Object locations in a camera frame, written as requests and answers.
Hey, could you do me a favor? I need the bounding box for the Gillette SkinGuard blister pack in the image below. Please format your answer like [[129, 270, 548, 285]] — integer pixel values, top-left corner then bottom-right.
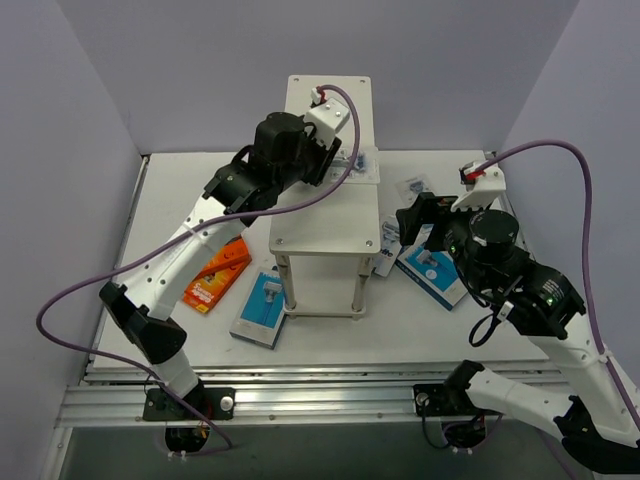
[[373, 215, 402, 278]]

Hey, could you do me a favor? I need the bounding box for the clear blue-card razor blister pack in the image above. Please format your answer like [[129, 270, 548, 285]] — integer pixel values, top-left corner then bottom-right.
[[395, 174, 433, 207]]

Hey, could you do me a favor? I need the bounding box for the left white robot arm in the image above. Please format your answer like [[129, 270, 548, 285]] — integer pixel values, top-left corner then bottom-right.
[[99, 107, 350, 419]]

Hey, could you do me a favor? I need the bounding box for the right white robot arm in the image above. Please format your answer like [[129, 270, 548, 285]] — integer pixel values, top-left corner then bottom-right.
[[395, 193, 639, 476]]

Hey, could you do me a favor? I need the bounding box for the white two-tier shelf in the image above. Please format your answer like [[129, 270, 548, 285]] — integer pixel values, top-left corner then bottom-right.
[[269, 75, 381, 320]]

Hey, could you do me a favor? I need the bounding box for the blue Harry's box right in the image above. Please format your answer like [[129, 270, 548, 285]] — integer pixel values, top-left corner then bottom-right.
[[395, 225, 468, 311]]

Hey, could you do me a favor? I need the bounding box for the blue harry's box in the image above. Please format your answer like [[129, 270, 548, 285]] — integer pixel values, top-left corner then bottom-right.
[[229, 268, 286, 350], [395, 225, 468, 311]]

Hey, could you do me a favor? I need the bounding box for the upper orange Fusion5 razor box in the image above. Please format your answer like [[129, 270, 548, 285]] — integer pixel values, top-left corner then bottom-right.
[[196, 236, 251, 279]]

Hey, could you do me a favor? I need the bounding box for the orange fusion5 razor box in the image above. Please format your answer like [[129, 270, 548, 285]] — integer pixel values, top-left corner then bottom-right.
[[182, 257, 252, 314], [196, 236, 251, 279]]

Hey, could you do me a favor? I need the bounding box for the lower orange Fusion5 razor box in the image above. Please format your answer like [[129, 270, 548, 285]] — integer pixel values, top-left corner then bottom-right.
[[182, 257, 252, 314]]

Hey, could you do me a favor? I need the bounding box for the blue Harry's box front left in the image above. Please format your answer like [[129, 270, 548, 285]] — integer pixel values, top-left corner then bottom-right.
[[229, 268, 286, 350]]

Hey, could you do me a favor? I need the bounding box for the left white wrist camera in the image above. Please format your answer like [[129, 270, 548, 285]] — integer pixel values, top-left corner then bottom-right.
[[302, 87, 351, 149]]

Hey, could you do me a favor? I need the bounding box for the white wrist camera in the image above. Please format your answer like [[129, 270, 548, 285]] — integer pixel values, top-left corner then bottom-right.
[[302, 87, 351, 149], [451, 160, 506, 212]]

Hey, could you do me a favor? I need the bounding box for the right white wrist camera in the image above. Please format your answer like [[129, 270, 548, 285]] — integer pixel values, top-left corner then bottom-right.
[[451, 160, 506, 212]]

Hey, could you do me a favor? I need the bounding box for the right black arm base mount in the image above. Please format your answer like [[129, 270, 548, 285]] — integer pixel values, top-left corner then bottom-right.
[[412, 383, 480, 418]]

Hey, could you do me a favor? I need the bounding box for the aluminium mounting rail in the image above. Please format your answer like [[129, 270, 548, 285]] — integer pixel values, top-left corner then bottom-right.
[[54, 367, 571, 429]]

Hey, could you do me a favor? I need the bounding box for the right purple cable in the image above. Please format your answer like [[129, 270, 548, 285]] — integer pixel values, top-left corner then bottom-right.
[[479, 139, 640, 431]]

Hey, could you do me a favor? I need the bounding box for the purple cable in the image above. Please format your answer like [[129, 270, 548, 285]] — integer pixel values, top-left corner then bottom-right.
[[35, 84, 362, 456], [479, 139, 640, 431]]

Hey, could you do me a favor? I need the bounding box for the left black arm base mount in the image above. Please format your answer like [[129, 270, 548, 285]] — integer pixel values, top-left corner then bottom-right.
[[142, 387, 236, 422]]

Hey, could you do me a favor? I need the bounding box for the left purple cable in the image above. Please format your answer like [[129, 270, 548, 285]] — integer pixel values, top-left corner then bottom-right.
[[35, 84, 362, 456]]

